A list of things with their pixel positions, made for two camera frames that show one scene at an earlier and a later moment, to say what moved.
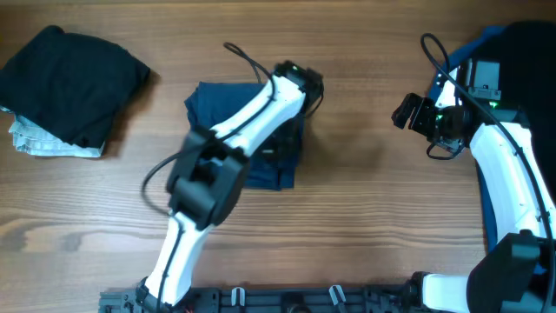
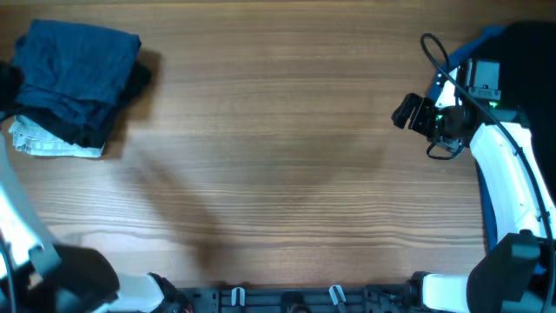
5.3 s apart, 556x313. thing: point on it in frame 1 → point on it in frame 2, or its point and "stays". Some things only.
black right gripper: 424,105 stays
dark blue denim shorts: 277,167 → 69,74
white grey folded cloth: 29,138 stays
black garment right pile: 526,53 stays
